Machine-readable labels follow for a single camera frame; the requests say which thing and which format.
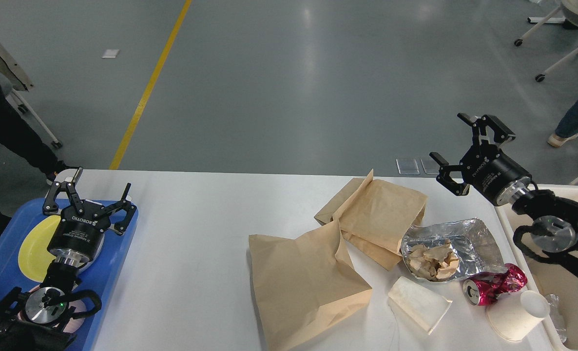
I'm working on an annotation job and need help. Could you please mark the red object under arm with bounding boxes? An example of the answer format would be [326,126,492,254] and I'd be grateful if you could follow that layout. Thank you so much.
[462,263,528,306]

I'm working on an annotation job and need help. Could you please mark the clear plastic wrapper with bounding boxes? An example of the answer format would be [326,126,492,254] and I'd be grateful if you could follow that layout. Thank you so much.
[544,294,568,344]

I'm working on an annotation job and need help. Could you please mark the white paper napkin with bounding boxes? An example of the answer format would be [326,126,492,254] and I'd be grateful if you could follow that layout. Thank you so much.
[387,277,452,335]

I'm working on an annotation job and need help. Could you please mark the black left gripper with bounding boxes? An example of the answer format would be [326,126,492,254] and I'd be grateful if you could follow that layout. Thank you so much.
[42,167,138,266]

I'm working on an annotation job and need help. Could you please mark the foil tray with crumpled paper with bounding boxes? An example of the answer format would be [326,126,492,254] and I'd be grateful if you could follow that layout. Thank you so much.
[400,218,506,283]

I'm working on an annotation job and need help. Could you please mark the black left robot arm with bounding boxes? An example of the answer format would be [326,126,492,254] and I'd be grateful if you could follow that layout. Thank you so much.
[0,169,137,351]

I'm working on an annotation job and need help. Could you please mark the beige plastic bin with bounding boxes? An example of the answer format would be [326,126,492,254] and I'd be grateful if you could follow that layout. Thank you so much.
[495,185,578,351]

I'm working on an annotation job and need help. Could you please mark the yellow plastic plate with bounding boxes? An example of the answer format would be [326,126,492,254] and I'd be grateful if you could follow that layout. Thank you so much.
[18,215,61,283]

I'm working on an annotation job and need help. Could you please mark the pink plate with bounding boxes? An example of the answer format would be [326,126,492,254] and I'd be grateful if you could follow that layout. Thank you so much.
[77,199,109,273]

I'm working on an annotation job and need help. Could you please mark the clear floor plate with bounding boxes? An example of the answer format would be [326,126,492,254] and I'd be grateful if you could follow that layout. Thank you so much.
[420,157,440,174]
[396,158,421,176]

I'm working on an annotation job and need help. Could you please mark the clear floor plate right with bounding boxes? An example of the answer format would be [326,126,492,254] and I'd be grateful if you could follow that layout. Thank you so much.
[420,157,440,174]

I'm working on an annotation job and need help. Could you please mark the blue plastic tray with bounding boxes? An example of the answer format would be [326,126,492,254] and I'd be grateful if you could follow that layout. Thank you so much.
[0,198,139,351]

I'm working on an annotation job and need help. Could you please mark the white paper cup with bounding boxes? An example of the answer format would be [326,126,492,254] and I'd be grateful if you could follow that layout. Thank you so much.
[485,290,550,342]

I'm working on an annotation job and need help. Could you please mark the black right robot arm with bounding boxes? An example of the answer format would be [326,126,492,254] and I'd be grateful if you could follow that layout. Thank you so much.
[430,113,578,278]

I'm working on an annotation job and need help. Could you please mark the clear floor plate left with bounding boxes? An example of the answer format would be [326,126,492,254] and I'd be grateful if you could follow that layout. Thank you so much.
[396,158,421,176]

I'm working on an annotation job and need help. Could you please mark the large brown paper bag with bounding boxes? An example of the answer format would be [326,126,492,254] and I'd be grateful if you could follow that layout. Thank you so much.
[249,221,373,351]

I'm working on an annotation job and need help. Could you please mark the person in black clothes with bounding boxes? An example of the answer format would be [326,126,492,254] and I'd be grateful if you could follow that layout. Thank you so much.
[0,84,71,237]

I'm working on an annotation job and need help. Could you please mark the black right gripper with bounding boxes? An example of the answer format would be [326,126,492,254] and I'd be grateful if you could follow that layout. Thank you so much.
[429,113,532,206]

